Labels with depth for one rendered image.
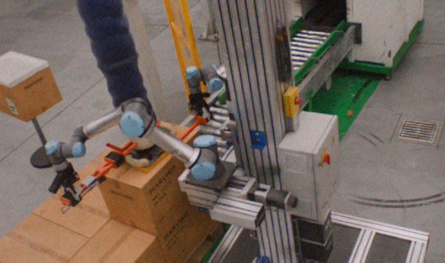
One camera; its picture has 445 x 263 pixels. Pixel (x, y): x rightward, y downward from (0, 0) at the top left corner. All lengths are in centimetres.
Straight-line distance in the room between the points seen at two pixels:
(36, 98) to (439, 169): 343
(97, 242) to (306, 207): 136
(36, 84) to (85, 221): 161
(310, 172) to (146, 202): 102
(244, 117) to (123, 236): 119
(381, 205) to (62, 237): 227
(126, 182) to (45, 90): 193
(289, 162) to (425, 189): 176
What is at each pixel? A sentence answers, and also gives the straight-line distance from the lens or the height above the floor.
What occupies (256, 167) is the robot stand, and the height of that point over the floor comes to 102.
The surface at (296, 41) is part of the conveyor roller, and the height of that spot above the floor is 53.
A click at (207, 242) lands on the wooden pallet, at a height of 2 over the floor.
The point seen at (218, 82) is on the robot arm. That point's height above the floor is 139.
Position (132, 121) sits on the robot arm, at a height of 155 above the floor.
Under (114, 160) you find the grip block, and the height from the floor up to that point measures 110.
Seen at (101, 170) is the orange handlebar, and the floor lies 109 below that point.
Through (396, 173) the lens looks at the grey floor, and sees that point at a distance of 428.
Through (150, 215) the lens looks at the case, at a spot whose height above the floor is 72.
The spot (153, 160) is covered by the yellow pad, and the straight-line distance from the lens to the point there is 312.
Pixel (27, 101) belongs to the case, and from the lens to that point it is 472.
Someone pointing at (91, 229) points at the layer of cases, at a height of 54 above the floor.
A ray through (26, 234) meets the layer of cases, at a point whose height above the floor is 54.
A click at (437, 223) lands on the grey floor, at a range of 391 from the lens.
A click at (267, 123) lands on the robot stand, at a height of 133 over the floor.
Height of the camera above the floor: 279
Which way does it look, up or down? 34 degrees down
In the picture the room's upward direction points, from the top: 11 degrees counter-clockwise
